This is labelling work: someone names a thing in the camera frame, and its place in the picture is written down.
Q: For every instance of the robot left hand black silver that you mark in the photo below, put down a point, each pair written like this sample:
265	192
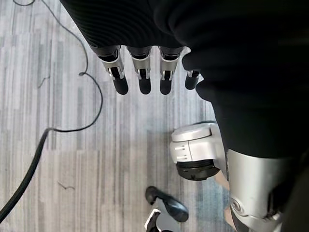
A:
217	48

